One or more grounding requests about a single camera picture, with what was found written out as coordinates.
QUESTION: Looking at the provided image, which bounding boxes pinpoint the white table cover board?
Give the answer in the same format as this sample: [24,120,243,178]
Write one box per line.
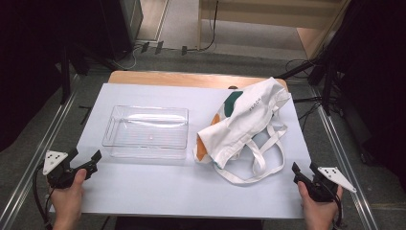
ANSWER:
[49,82,313,220]

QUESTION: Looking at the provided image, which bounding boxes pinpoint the person's right hand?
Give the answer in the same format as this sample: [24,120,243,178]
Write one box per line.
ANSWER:
[298,183,344,230]

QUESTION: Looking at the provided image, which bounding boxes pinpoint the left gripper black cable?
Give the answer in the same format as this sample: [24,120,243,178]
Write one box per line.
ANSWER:
[32,164,54,230]

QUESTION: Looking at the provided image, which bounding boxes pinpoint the metal floor rail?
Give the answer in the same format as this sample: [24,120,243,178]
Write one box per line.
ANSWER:
[0,90,78,230]
[310,87,381,230]

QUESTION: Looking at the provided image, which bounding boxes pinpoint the black hanging cable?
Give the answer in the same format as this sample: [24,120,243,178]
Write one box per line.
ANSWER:
[186,0,220,53]

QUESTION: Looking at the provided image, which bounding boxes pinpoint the clear plastic container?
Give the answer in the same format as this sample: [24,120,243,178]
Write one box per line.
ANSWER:
[101,104,190,160]

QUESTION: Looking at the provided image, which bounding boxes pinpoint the black cabinet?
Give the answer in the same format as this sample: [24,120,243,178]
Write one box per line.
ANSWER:
[97,0,144,61]

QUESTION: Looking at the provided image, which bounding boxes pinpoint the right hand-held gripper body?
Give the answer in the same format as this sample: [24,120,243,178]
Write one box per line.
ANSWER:
[304,166,357,203]

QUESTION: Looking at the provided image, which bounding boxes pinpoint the black tripod stand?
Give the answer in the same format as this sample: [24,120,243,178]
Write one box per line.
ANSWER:
[271,47,339,116]

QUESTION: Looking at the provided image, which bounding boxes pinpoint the black floor cables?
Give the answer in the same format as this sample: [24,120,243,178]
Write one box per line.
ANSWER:
[284,58,339,132]

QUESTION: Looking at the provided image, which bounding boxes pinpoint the white floor cable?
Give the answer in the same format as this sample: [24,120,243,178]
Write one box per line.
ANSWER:
[113,44,145,71]

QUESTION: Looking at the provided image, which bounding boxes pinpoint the person's left hand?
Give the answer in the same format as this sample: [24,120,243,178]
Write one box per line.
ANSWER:
[50,168,88,225]

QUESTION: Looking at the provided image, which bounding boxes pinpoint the light wooden furniture frame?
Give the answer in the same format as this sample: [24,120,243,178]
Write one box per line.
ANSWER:
[196,0,352,60]

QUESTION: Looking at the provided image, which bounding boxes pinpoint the white tote bag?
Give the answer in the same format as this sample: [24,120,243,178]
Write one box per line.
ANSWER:
[193,77,292,185]

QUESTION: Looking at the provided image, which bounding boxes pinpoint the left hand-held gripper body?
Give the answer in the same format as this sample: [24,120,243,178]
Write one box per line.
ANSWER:
[42,150,84,190]

